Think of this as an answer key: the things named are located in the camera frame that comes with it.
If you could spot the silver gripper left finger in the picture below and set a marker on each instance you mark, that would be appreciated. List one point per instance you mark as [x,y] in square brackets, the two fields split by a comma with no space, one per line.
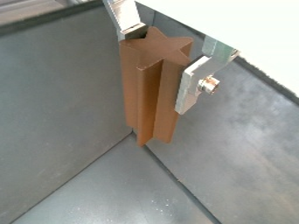
[124,15]

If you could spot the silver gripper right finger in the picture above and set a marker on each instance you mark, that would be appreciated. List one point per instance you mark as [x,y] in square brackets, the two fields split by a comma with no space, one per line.
[197,75]

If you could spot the brown star prism block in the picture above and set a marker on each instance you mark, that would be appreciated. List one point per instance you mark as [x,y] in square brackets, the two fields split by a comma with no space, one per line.
[152,62]

